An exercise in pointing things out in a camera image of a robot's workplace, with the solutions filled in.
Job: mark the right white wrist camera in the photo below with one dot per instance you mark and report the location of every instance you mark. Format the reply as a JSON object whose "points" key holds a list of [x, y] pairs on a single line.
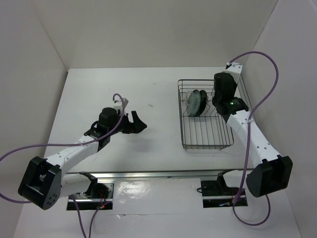
{"points": [[235, 69]]}

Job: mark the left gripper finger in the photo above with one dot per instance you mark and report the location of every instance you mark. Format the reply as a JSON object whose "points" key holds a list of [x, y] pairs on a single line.
{"points": [[136, 120], [136, 129]]}

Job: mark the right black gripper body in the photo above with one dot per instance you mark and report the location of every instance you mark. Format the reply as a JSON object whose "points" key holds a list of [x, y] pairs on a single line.
{"points": [[215, 98]]}

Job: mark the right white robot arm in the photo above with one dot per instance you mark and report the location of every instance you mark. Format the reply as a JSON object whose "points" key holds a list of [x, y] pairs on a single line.
{"points": [[271, 171]]}

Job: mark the blue patterned ceramic plate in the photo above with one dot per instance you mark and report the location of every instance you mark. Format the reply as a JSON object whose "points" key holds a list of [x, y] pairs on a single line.
{"points": [[197, 100]]}

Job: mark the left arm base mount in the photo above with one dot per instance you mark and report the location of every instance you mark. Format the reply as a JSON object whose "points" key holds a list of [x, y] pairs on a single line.
{"points": [[102, 196]]}

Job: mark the clear ribbed glass plate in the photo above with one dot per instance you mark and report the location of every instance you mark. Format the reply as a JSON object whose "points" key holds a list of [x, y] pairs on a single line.
{"points": [[189, 104]]}

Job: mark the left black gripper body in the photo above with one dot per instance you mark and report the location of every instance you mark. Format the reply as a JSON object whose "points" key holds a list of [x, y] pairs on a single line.
{"points": [[126, 126]]}

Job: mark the black round plate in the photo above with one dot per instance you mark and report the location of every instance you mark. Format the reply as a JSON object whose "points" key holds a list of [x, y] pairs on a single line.
{"points": [[203, 103]]}

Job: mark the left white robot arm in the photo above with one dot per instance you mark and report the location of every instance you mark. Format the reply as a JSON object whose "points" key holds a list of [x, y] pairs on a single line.
{"points": [[46, 179]]}

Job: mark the aluminium front rail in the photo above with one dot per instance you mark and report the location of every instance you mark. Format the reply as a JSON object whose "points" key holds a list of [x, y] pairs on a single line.
{"points": [[157, 174]]}

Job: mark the metal wire dish rack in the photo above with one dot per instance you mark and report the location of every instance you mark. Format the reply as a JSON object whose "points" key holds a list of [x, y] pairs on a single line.
{"points": [[208, 131]]}

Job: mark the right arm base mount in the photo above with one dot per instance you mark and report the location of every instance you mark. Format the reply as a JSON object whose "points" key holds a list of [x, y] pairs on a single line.
{"points": [[216, 195]]}

